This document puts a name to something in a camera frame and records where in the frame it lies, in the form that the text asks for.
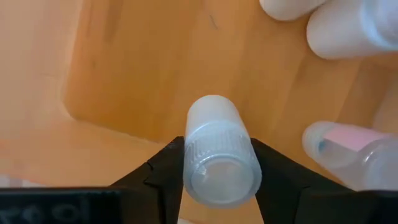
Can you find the white frosted pill bottle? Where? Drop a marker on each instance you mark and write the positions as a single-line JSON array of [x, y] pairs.
[[219, 155]]

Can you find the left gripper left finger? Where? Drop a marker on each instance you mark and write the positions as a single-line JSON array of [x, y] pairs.
[[155, 193]]

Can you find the clear pill bottle white cap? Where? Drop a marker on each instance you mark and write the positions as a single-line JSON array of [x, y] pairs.
[[351, 155]]

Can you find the white opaque pill bottle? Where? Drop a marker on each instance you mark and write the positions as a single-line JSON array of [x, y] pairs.
[[351, 29], [289, 7]]

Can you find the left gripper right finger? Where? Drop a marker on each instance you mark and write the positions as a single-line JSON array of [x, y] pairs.
[[304, 202]]

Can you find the orange translucent plastic basket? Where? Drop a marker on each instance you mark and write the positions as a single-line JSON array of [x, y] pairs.
[[140, 77]]

